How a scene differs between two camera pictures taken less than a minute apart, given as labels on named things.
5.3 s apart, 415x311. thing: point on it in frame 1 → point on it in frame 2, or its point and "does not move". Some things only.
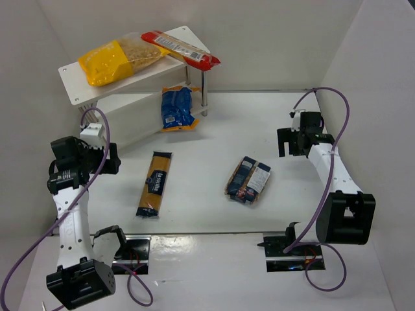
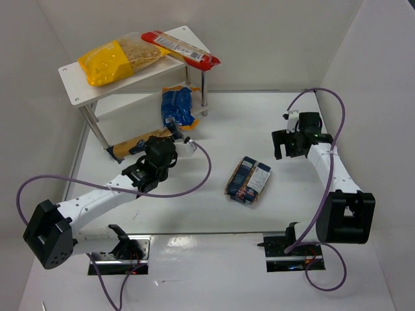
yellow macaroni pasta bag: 113,62 does not move
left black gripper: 112,159 → 173,130
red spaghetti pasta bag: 181,49 does not move
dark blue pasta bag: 246,181 does not move
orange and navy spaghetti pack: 153,190 → 119,151
